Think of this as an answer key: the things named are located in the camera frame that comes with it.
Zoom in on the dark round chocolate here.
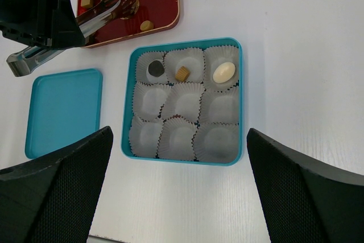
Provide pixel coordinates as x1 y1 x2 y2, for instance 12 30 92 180
148 60 164 77

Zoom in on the teal box lid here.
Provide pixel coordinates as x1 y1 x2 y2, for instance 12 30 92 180
24 69 103 159

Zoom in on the white oval chocolate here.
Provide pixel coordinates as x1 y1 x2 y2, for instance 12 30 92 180
213 62 235 84

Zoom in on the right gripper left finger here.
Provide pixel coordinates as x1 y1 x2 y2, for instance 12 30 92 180
1 126 113 242

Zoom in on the teal chocolate box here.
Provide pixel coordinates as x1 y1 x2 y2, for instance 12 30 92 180
121 38 244 166

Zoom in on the tan square chocolate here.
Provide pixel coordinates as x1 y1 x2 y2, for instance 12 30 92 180
80 0 94 9

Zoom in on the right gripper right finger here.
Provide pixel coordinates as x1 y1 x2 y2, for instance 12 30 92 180
247 128 363 242

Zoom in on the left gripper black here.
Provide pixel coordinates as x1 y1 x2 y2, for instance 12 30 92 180
1 0 85 49

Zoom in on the tan round chocolate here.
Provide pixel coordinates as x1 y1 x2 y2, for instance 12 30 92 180
140 20 154 32

